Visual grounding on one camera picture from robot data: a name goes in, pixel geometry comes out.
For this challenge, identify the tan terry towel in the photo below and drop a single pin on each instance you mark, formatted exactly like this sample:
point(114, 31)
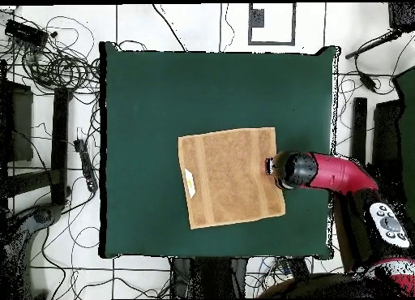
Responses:
point(227, 180)

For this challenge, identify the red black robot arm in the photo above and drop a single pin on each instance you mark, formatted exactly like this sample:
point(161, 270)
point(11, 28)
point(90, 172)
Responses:
point(337, 173)

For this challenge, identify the black flat panel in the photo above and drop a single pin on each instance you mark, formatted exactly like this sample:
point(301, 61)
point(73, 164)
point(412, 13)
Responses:
point(19, 125)
point(385, 138)

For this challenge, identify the dark green table cloth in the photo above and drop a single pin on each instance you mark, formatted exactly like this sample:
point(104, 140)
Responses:
point(146, 102)

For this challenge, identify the black power strip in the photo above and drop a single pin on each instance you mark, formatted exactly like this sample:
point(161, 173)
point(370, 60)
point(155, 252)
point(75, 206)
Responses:
point(86, 163)

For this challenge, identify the black stand bar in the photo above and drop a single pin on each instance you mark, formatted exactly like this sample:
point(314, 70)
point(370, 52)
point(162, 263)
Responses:
point(60, 144)
point(359, 131)

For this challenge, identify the dark stand base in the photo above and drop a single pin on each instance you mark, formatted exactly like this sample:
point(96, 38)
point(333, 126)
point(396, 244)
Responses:
point(42, 214)

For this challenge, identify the black power adapter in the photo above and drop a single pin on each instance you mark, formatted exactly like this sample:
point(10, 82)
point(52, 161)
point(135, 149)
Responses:
point(369, 82)

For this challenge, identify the black tripod pole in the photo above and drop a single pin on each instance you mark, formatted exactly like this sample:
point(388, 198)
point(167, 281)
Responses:
point(373, 45)

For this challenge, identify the black speckled box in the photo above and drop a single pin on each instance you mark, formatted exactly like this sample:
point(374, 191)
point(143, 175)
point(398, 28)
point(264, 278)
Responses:
point(402, 16)

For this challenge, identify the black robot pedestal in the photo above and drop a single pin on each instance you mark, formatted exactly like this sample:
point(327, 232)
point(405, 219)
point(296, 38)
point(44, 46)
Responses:
point(207, 277)

